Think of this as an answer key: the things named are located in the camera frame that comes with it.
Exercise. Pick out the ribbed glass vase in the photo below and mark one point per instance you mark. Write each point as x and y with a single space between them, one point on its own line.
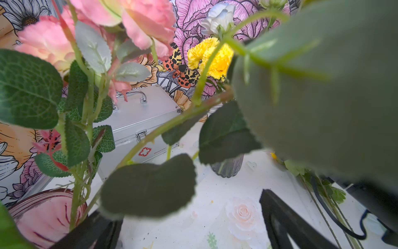
39 221
228 168

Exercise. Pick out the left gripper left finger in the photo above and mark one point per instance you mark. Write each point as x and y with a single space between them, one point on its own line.
95 232

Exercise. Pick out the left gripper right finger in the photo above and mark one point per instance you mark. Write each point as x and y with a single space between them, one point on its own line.
284 225

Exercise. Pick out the white rose bunch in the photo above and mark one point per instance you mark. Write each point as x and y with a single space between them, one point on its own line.
219 19

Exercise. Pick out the yellow ranunculus flower stem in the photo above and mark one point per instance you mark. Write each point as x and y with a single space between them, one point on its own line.
336 215

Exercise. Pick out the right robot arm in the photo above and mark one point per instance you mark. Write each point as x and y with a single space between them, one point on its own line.
377 201

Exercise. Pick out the floral table mat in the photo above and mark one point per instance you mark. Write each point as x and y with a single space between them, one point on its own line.
225 213

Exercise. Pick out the blue rose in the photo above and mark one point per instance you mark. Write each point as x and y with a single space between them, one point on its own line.
321 88

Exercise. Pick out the grey metal case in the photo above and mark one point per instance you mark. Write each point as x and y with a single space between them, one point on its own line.
133 120

